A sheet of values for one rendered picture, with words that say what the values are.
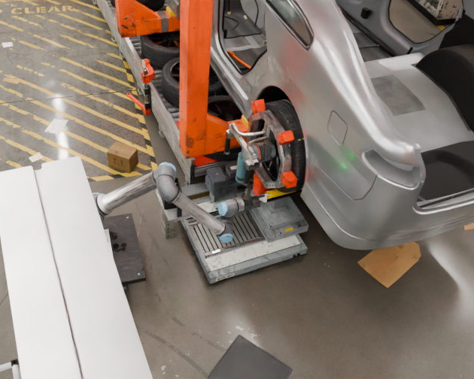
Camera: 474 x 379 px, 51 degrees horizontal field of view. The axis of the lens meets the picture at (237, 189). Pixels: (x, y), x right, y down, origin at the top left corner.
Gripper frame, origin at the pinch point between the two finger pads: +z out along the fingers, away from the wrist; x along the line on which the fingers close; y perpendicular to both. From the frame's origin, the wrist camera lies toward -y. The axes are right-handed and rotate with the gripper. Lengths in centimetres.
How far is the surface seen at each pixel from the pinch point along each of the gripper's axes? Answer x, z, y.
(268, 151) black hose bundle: 25.3, -3.8, -29.4
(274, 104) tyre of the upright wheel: 14, 13, -59
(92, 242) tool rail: 281, -138, -28
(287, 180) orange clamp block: 26.5, 4.4, -7.7
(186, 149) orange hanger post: -47, -37, -44
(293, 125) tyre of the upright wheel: 30, 15, -43
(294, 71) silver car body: 50, 14, -74
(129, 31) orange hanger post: -186, -30, -177
